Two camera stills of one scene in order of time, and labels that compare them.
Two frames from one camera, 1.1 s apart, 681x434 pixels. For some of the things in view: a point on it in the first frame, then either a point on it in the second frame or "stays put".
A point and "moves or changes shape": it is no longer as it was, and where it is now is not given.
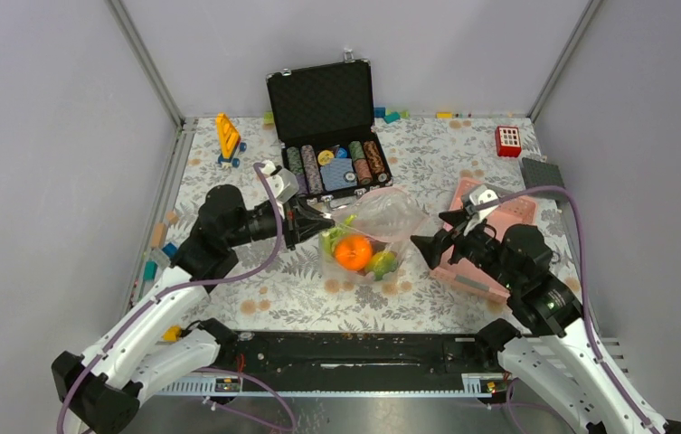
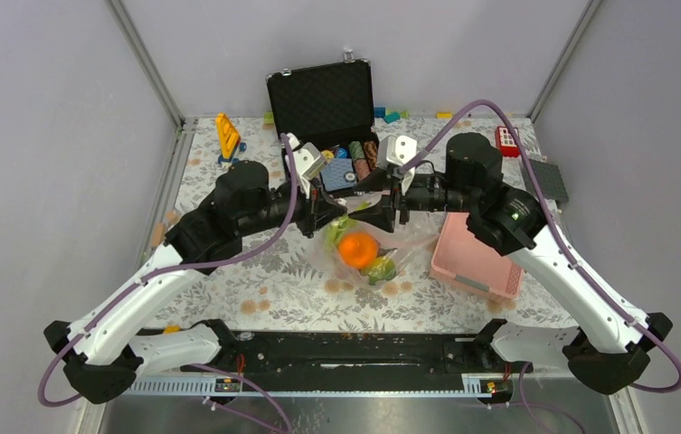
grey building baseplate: x=537 y=174 stays put
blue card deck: x=333 y=174 stays put
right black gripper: x=433 y=247 -> x=383 y=212
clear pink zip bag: x=368 y=239 moves or changes shape
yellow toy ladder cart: x=229 y=137 stays put
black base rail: x=364 y=353 stays put
